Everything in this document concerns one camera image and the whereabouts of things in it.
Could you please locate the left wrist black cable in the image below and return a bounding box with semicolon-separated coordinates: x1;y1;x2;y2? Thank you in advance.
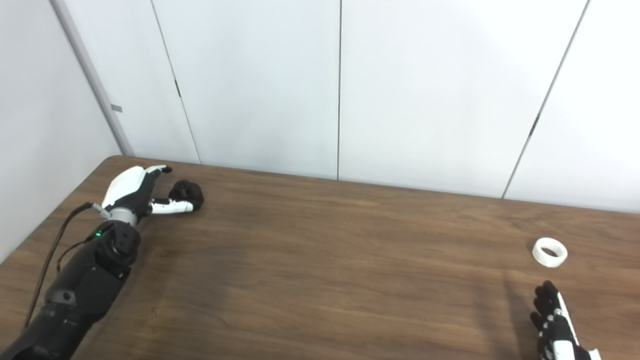
22;201;105;331

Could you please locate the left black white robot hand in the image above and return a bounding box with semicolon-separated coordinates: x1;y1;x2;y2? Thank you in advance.
101;164;195;221

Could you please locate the grey wall corner trim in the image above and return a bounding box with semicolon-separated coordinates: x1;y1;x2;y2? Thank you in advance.
49;0;136;157

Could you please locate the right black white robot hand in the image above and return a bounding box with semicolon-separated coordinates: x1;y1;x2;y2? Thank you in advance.
530;280;604;360

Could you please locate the round black plastic part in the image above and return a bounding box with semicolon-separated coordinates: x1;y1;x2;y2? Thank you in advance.
168;179;205;211

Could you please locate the white toothed ring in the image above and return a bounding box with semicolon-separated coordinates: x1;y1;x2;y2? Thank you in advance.
531;237;569;268

